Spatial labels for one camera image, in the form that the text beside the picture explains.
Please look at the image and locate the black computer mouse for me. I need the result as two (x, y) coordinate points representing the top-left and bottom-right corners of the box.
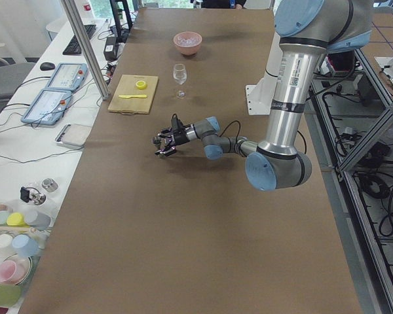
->
(39, 62), (56, 71)

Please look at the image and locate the black keyboard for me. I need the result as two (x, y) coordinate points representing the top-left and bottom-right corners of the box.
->
(62, 24), (98, 56)

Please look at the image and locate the yellow plastic knife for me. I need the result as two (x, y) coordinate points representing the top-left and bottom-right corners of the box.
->
(118, 94), (148, 99)

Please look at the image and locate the white tray box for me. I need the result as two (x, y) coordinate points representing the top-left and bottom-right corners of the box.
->
(55, 124), (92, 148)

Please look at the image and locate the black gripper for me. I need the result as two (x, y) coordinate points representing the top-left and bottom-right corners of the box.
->
(155, 126), (189, 157)

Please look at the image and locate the blue teach pendant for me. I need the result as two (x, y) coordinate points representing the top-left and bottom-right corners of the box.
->
(20, 89), (72, 127)
(46, 63), (88, 92)

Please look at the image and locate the clear wine glass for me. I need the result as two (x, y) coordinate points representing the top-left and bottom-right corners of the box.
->
(173, 63), (187, 99)

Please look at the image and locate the upper blue teach pendant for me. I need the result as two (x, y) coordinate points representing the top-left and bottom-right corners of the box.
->
(46, 63), (88, 92)

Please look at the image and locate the lower blue teach pendant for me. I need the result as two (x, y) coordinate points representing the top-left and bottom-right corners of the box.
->
(20, 89), (72, 127)

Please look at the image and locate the pink bowl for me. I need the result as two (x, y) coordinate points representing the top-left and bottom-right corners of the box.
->
(173, 31), (202, 56)

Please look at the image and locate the light blue cup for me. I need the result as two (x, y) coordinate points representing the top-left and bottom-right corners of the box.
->
(12, 234), (39, 257)

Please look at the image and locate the pile of clear ice cubes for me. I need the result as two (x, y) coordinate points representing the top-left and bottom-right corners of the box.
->
(176, 34), (200, 47)

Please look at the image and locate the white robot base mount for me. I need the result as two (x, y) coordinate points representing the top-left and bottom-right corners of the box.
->
(246, 32), (282, 115)

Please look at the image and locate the bamboo cutting board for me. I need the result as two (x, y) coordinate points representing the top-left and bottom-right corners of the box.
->
(108, 75), (159, 114)

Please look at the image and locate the steel double jigger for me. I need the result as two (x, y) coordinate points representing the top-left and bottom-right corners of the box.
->
(152, 136), (164, 156)

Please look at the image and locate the yellow lemon slice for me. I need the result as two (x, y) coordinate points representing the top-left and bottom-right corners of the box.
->
(136, 80), (147, 90)

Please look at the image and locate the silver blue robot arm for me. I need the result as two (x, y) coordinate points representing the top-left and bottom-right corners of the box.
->
(153, 1), (373, 191)

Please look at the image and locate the grey cup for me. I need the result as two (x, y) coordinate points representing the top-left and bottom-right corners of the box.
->
(24, 210), (51, 231)

